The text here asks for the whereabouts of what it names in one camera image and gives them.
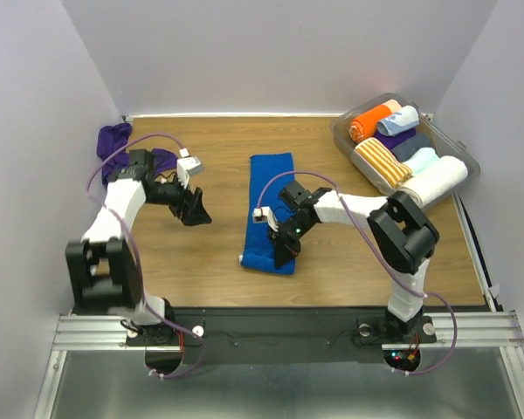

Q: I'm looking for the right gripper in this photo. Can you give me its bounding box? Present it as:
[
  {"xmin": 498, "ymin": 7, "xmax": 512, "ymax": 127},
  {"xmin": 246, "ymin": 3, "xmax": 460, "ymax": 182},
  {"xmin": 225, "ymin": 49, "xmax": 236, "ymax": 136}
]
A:
[{"xmin": 266, "ymin": 213, "xmax": 315, "ymax": 268}]

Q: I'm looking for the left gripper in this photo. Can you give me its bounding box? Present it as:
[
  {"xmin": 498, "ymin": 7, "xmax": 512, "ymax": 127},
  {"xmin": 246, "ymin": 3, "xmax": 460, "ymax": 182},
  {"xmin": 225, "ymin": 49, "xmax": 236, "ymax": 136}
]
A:
[{"xmin": 148, "ymin": 172, "xmax": 212, "ymax": 227}]

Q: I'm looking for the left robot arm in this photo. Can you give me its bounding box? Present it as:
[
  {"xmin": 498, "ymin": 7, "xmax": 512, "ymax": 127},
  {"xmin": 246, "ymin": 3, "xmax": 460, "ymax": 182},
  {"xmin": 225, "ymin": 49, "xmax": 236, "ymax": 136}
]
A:
[{"xmin": 65, "ymin": 148, "xmax": 211, "ymax": 344}]

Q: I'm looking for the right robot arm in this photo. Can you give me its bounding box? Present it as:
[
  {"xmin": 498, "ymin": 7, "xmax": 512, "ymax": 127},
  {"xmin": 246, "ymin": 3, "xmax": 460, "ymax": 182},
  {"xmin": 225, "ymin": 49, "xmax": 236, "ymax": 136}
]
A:
[{"xmin": 252, "ymin": 181, "xmax": 439, "ymax": 340}]

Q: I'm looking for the orange striped rolled towel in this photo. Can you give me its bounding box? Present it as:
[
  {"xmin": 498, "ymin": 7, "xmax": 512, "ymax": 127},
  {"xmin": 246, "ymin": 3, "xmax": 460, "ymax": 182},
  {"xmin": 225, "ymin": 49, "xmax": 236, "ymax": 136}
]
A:
[{"xmin": 355, "ymin": 137, "xmax": 412, "ymax": 188}]

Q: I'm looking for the purple rolled towel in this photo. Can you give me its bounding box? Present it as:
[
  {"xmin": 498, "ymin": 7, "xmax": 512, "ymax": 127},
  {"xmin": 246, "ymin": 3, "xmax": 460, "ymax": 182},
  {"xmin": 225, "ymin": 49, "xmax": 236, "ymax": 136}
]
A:
[{"xmin": 374, "ymin": 128, "xmax": 417, "ymax": 150}]

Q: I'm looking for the clear plastic bin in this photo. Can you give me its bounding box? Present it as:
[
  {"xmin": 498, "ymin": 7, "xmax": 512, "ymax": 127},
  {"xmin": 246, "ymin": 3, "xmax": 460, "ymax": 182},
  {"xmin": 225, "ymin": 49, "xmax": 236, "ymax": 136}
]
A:
[{"xmin": 331, "ymin": 93, "xmax": 480, "ymax": 210}]

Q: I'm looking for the pale teal rolled towel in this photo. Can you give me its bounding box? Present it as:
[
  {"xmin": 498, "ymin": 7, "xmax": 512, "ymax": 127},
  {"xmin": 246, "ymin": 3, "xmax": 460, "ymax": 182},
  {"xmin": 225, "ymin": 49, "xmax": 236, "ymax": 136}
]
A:
[{"xmin": 403, "ymin": 148, "xmax": 439, "ymax": 176}]

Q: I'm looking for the dark grey rolled towel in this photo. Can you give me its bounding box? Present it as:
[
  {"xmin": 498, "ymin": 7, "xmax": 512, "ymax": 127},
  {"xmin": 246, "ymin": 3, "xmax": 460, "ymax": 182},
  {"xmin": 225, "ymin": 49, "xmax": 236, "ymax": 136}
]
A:
[{"xmin": 391, "ymin": 133, "xmax": 433, "ymax": 162}]

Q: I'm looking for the white rolled towel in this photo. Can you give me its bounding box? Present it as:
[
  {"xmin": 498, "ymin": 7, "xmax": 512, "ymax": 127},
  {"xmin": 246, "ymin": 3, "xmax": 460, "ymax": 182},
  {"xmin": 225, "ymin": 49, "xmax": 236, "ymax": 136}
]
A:
[{"xmin": 398, "ymin": 155, "xmax": 468, "ymax": 208}]

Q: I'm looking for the light blue patterned rolled towel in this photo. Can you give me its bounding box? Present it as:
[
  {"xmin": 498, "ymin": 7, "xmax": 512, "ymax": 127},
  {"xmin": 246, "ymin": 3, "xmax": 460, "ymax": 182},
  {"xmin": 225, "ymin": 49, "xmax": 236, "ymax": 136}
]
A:
[{"xmin": 376, "ymin": 106, "xmax": 419, "ymax": 136}]

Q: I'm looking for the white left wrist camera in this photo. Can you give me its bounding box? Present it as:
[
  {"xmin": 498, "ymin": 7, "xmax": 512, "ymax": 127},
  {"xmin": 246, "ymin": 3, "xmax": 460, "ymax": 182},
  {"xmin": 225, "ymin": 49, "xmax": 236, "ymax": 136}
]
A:
[{"xmin": 176, "ymin": 148, "xmax": 204, "ymax": 189}]

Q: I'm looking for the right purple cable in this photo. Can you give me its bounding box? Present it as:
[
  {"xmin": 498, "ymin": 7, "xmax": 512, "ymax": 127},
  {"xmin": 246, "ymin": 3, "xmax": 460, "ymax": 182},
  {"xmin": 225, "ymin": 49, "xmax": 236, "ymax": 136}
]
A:
[{"xmin": 257, "ymin": 170, "xmax": 458, "ymax": 377}]

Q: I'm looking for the purple cable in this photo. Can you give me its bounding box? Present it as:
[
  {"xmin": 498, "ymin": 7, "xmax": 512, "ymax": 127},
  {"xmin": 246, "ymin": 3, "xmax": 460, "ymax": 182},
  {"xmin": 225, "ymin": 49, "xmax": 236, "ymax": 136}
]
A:
[
  {"xmin": 257, "ymin": 170, "xmax": 458, "ymax": 377},
  {"xmin": 85, "ymin": 133, "xmax": 204, "ymax": 380}
]

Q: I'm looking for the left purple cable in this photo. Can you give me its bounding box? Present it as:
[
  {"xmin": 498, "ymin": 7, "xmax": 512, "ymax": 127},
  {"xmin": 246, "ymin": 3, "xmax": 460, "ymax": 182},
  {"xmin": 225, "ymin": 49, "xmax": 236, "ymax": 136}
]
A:
[{"xmin": 85, "ymin": 133, "xmax": 204, "ymax": 380}]

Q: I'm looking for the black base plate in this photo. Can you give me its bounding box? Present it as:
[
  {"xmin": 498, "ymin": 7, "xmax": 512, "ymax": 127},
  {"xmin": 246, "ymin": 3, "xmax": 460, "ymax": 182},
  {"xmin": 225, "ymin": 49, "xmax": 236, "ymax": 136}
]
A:
[{"xmin": 121, "ymin": 306, "xmax": 437, "ymax": 371}]

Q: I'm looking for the aluminium frame rail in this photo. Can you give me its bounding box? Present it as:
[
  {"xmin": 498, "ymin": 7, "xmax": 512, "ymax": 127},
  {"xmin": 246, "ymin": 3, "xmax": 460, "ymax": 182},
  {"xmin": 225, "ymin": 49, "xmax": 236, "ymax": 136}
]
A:
[{"xmin": 53, "ymin": 312, "xmax": 524, "ymax": 351}]

